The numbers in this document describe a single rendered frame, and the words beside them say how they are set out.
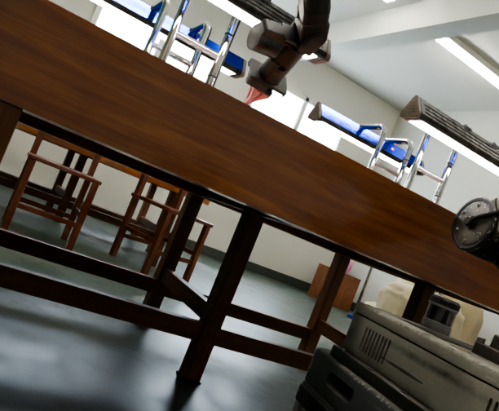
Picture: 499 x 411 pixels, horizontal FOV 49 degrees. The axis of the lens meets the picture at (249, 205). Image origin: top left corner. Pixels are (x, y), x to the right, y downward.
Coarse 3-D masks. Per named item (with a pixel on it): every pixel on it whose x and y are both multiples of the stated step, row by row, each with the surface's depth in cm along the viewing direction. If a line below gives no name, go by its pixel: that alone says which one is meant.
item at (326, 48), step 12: (228, 0) 135; (240, 0) 136; (252, 0) 138; (228, 12) 142; (252, 12) 137; (264, 12) 139; (276, 12) 142; (288, 12) 146; (288, 24) 143; (324, 48) 148; (312, 60) 153; (324, 60) 149
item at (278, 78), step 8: (248, 64) 125; (256, 64) 125; (264, 64) 123; (272, 64) 121; (256, 72) 124; (264, 72) 123; (272, 72) 122; (280, 72) 121; (288, 72) 122; (256, 80) 123; (264, 80) 124; (272, 80) 123; (280, 80) 124; (272, 88) 125; (280, 88) 126
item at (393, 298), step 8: (384, 288) 428; (392, 288) 419; (400, 288) 414; (408, 288) 412; (384, 296) 421; (392, 296) 416; (400, 296) 409; (408, 296) 405; (384, 304) 416; (392, 304) 412; (400, 304) 406; (392, 312) 409; (400, 312) 405; (456, 320) 415; (456, 328) 416; (456, 336) 417
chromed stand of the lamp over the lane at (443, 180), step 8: (424, 136) 193; (424, 144) 192; (496, 144) 184; (456, 152) 199; (416, 160) 192; (448, 160) 199; (416, 168) 192; (424, 168) 194; (448, 168) 199; (408, 176) 192; (432, 176) 196; (448, 176) 199; (408, 184) 191; (440, 184) 199; (440, 192) 198; (432, 200) 199
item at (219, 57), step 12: (264, 0) 141; (180, 12) 149; (180, 24) 149; (228, 24) 156; (168, 36) 149; (180, 36) 150; (228, 36) 155; (168, 48) 148; (204, 48) 153; (228, 48) 157; (216, 60) 155; (216, 72) 155
